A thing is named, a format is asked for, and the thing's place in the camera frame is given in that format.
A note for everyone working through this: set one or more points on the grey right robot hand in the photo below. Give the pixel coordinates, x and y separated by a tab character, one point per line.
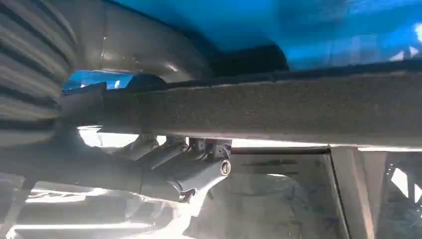
132	39

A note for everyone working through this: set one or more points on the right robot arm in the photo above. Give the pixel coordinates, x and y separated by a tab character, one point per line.
26	66

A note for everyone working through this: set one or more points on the blue metal shelf rack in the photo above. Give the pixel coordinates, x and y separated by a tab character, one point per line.
329	33

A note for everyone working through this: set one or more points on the white plastic crate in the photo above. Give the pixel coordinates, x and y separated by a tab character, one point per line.
280	198

